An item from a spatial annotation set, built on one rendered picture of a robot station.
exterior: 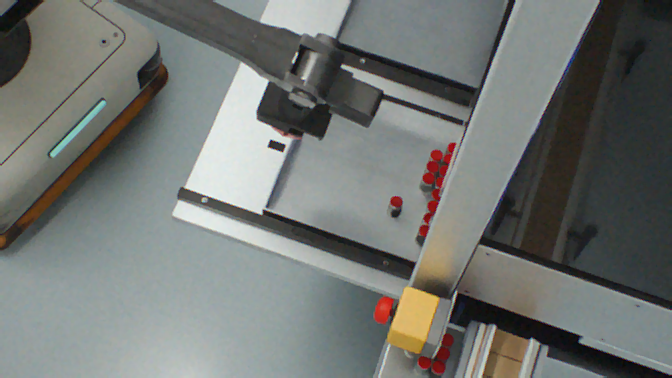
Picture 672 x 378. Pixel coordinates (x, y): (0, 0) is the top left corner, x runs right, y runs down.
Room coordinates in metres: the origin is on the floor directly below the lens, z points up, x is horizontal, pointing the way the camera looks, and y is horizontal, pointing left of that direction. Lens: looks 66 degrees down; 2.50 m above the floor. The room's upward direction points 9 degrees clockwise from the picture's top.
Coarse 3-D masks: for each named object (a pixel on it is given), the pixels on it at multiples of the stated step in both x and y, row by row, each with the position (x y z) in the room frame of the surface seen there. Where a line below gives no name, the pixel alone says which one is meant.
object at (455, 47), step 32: (352, 0) 1.10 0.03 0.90; (384, 0) 1.12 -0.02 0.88; (416, 0) 1.13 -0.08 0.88; (448, 0) 1.14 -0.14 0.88; (480, 0) 1.16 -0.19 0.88; (352, 32) 1.04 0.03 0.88; (384, 32) 1.05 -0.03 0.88; (416, 32) 1.07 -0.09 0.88; (448, 32) 1.08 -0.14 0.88; (480, 32) 1.09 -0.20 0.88; (416, 64) 1.00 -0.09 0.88; (448, 64) 1.01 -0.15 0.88; (480, 64) 1.02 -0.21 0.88
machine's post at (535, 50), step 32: (544, 0) 0.55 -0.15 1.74; (576, 0) 0.55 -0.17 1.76; (512, 32) 0.56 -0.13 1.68; (544, 32) 0.55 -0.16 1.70; (576, 32) 0.55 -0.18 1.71; (512, 64) 0.55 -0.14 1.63; (544, 64) 0.55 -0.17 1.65; (480, 96) 0.58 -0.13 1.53; (512, 96) 0.55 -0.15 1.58; (544, 96) 0.55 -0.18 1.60; (480, 128) 0.55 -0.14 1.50; (512, 128) 0.55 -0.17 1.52; (480, 160) 0.55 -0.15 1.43; (512, 160) 0.55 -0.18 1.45; (448, 192) 0.56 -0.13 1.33; (480, 192) 0.55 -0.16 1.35; (448, 224) 0.55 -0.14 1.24; (480, 224) 0.55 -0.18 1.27; (448, 256) 0.55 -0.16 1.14; (416, 288) 0.55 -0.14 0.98; (448, 288) 0.55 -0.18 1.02; (384, 352) 0.56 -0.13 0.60
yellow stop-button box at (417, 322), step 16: (400, 304) 0.51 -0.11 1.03; (416, 304) 0.51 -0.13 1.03; (432, 304) 0.51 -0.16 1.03; (448, 304) 0.52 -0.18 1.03; (400, 320) 0.48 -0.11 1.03; (416, 320) 0.49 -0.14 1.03; (432, 320) 0.49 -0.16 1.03; (400, 336) 0.46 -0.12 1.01; (416, 336) 0.46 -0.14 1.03; (432, 336) 0.47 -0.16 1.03; (416, 352) 0.46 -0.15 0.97; (432, 352) 0.46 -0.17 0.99
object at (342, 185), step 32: (352, 128) 0.85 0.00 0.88; (384, 128) 0.86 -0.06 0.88; (416, 128) 0.87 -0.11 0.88; (448, 128) 0.88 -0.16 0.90; (288, 160) 0.78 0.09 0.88; (320, 160) 0.79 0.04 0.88; (352, 160) 0.79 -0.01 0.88; (384, 160) 0.80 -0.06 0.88; (416, 160) 0.81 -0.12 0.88; (288, 192) 0.72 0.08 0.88; (320, 192) 0.73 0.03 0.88; (352, 192) 0.74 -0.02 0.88; (384, 192) 0.75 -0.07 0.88; (416, 192) 0.76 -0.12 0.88; (320, 224) 0.67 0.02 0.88; (352, 224) 0.68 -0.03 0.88; (384, 224) 0.69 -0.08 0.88; (416, 224) 0.70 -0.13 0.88; (384, 256) 0.63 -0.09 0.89; (416, 256) 0.64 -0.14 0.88
